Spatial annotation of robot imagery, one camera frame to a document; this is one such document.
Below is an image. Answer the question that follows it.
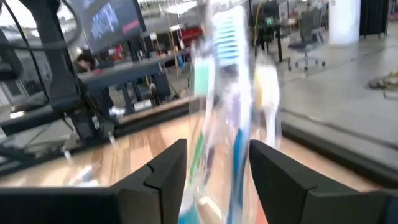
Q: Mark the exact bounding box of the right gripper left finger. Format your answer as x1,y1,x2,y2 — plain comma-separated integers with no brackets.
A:
0,138,188,224

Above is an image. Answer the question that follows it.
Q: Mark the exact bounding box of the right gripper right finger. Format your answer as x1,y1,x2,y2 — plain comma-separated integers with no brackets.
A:
248,139,398,224

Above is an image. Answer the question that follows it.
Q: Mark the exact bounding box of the teal mouthwash bottle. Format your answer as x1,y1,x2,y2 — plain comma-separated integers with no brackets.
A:
177,203,201,224

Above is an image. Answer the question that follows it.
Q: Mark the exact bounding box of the blue white toothbrush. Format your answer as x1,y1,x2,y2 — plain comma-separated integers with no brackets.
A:
189,0,282,224
62,163,100,188

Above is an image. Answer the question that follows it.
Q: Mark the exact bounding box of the orange white toothbrush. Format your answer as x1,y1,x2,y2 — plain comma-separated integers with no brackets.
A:
253,55,282,224

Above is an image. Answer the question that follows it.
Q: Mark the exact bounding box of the grey desk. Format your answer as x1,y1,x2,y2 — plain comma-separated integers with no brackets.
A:
76,51,195,118

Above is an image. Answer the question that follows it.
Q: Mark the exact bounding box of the beige crumpled bundle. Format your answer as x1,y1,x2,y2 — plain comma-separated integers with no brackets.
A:
368,70,398,91

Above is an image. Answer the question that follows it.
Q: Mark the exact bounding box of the person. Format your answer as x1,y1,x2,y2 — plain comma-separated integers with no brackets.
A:
73,52,105,75

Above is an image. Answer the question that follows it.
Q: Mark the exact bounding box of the dark swivel office chair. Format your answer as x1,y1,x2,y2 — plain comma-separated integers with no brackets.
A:
287,9,326,72

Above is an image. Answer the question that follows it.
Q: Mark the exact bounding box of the computer monitor blue screen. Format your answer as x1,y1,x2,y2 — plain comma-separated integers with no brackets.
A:
68,0,147,54

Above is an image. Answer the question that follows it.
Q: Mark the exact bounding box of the white building pillar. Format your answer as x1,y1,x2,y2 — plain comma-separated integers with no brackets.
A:
328,0,362,47

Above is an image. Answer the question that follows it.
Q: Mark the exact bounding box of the black tall cabinet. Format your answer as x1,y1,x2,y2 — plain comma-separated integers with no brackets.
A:
359,0,390,37

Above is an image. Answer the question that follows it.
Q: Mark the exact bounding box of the black aluminium table frame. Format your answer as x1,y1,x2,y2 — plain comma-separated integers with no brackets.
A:
0,96,398,189

